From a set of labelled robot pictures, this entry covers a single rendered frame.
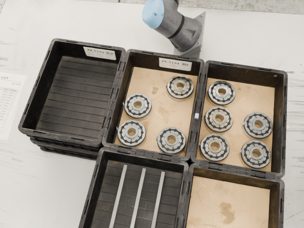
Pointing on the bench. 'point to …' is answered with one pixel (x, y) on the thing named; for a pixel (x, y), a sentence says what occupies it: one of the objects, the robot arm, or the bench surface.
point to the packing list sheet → (9, 100)
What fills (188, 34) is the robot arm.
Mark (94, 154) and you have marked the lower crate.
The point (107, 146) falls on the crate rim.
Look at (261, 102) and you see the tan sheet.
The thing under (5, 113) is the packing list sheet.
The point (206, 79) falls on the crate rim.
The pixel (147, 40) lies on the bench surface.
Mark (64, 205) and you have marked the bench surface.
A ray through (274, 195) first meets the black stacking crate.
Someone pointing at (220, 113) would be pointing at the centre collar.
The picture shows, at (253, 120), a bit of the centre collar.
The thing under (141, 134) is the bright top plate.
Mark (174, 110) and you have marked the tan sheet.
